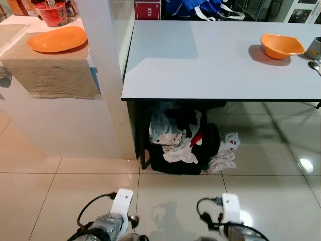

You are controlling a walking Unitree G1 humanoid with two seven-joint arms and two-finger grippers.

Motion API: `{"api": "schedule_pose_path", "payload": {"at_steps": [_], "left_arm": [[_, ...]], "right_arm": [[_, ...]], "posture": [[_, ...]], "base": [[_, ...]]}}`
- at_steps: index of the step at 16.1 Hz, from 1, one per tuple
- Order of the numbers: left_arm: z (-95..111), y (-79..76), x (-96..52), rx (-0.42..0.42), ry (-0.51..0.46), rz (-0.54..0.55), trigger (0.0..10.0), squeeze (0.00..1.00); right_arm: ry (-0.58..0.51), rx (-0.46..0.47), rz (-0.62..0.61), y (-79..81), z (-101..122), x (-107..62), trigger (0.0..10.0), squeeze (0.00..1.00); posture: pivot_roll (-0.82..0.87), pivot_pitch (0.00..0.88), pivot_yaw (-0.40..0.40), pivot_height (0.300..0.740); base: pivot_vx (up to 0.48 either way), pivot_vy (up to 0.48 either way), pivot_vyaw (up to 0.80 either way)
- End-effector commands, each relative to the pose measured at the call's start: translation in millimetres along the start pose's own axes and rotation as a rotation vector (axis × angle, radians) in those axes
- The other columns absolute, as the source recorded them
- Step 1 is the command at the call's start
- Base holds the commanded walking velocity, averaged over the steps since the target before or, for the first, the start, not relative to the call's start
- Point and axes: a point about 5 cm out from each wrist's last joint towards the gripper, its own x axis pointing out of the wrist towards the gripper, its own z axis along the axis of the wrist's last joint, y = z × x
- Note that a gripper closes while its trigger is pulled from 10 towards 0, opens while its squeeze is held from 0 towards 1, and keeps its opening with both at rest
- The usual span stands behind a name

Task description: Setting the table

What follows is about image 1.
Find orange plastic plate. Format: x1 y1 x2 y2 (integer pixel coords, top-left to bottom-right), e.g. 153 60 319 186
27 26 88 54

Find white printed crumpled bag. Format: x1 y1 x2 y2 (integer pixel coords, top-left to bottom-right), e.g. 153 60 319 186
207 132 241 174

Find black laundry basket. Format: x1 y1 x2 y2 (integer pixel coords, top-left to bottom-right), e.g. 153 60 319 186
149 102 220 176

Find white crumpled laundry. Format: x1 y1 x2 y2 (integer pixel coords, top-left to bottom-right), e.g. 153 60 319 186
160 132 200 164

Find large beige burlap mat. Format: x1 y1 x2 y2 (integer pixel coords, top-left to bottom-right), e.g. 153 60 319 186
0 43 101 100

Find metal spoon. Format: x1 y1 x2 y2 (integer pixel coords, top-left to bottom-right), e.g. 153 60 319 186
307 61 321 76

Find orange plastic bowl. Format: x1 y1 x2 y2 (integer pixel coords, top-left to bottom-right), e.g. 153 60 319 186
260 33 305 60

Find grey metal mug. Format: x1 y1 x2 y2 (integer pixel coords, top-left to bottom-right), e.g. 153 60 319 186
305 36 321 61

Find red cardboard box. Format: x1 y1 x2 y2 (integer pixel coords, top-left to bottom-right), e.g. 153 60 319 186
134 0 162 21

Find red plastic bucket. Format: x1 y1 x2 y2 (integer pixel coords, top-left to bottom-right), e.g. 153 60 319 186
34 0 69 28

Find white glass door cabinet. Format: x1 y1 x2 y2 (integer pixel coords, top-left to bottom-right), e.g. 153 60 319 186
287 0 321 24

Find brown cardboard box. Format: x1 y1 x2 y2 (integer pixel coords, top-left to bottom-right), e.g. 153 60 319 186
6 0 29 16

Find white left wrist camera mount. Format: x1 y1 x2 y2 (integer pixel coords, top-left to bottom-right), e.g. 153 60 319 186
110 188 134 221

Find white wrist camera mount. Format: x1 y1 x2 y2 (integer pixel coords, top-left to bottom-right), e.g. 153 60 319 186
110 188 134 221
221 193 242 225

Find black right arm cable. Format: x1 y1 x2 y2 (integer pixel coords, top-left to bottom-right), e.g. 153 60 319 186
196 197 224 236

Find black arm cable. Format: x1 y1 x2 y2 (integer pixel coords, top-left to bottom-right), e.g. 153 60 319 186
196 197 224 236
76 193 118 232

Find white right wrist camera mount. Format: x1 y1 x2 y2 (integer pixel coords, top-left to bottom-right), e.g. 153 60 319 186
221 193 242 225

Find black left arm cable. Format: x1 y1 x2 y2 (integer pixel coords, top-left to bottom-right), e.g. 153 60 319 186
76 193 118 232

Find white table with black frame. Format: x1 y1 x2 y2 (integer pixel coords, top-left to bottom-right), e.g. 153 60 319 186
121 20 321 170

